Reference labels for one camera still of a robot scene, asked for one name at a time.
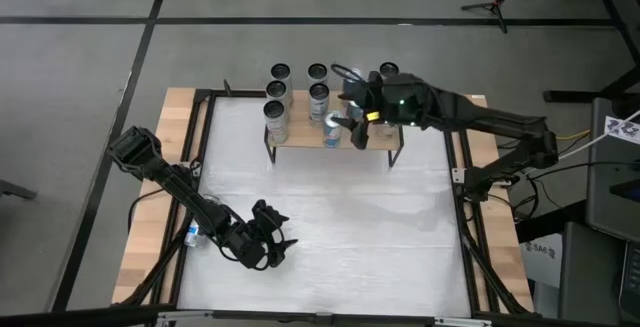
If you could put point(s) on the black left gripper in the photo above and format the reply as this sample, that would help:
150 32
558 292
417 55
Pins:
245 249

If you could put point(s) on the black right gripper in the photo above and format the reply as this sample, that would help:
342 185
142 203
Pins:
405 102

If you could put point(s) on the tall silver blue can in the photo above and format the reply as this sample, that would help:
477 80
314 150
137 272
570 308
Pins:
331 134

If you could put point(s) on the Celsius can orange print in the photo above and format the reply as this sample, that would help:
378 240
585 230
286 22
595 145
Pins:
275 122
280 71
276 88

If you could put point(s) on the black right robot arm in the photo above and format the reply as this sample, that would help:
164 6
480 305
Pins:
500 117

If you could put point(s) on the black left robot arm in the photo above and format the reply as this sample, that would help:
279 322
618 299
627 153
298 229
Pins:
170 177

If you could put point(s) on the wooden shelf black legs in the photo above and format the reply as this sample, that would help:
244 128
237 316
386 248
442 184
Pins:
300 134

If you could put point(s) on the white table cover sheet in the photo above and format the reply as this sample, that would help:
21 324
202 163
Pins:
350 242

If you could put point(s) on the silver mounting plate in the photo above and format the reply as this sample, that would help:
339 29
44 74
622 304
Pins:
458 175

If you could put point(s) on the black tripod stand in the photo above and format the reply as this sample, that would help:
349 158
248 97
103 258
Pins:
492 4

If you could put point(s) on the white labelled box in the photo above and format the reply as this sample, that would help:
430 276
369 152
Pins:
542 254

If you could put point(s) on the grey equipment cabinet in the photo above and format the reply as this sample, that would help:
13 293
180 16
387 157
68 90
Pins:
605 202

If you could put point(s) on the white tag blue print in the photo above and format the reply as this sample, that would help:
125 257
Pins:
622 129

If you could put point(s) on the grey furniture foot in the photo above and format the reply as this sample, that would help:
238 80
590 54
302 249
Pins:
17 190

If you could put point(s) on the black screen device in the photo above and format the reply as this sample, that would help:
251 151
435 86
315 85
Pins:
627 189

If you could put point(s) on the dark grey box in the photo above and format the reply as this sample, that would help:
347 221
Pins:
590 277

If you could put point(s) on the black keypad device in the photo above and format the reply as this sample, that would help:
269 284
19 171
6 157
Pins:
632 277

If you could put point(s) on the black aluminium table frame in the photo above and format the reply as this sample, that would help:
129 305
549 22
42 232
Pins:
465 267

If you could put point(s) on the black desk leg frame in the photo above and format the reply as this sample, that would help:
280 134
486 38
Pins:
575 96

